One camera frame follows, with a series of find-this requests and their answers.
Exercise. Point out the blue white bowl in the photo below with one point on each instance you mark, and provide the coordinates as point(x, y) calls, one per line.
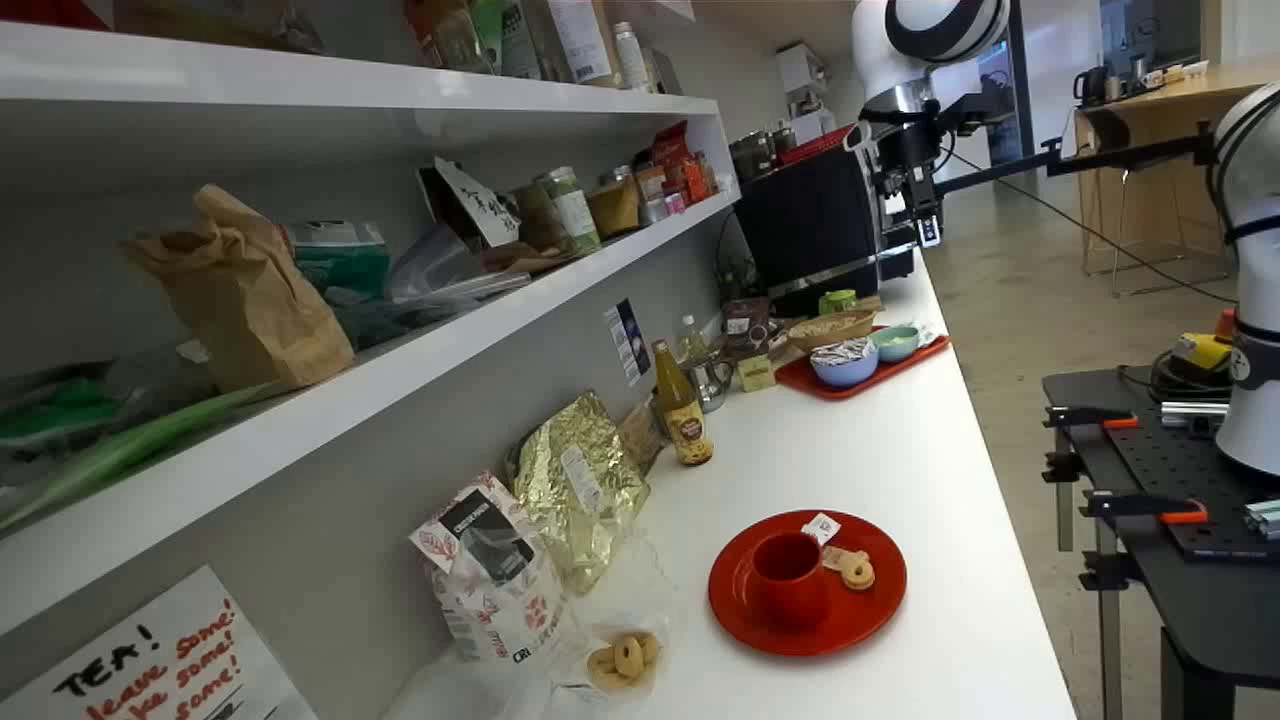
point(844, 361)

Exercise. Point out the ring cookie on plate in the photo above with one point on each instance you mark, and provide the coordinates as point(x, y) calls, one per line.
point(851, 566)

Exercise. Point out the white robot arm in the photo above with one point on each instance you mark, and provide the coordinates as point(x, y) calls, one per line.
point(900, 42)

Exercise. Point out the handwritten tea sign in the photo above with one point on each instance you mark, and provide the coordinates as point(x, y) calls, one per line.
point(188, 654)

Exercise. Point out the wooden counter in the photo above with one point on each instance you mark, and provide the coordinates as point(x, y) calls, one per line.
point(1158, 210)

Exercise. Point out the yellow bottle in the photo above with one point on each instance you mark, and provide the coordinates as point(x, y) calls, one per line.
point(683, 408)

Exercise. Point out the tea bag tag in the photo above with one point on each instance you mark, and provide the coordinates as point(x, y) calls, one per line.
point(820, 529)

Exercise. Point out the green lidded jar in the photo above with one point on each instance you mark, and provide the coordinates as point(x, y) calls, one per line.
point(557, 215)

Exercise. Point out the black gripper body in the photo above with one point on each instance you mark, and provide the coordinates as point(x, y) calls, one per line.
point(906, 157)

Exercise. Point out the red box on shelf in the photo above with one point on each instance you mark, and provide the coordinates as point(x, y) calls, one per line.
point(683, 167)

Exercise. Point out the black workbench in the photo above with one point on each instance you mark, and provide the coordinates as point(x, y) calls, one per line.
point(1214, 589)

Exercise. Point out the white red patterned bag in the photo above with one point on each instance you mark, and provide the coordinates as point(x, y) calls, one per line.
point(491, 575)

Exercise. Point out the red cup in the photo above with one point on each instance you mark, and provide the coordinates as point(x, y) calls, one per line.
point(785, 582)

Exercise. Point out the red plate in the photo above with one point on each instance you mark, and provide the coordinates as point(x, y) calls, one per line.
point(853, 617)

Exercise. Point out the red tray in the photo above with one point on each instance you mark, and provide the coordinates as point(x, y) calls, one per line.
point(805, 383)

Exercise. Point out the bag of ring cookies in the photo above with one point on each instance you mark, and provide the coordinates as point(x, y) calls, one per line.
point(626, 656)

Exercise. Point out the orange handled clamp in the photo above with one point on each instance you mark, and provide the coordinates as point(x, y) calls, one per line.
point(1164, 509)

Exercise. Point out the teal small bowl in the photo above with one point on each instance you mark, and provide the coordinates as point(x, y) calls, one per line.
point(897, 340)

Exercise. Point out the gold foil bag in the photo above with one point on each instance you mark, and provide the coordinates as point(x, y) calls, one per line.
point(580, 488)

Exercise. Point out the blue white wall leaflet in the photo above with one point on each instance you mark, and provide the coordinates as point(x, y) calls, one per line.
point(631, 340)

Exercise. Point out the brown paper bag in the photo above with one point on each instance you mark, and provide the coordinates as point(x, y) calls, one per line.
point(239, 289)

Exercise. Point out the white wall shelf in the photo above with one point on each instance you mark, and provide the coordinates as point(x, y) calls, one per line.
point(107, 136)

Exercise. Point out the green plastic bag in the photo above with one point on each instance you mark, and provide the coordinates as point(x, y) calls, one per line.
point(127, 455)

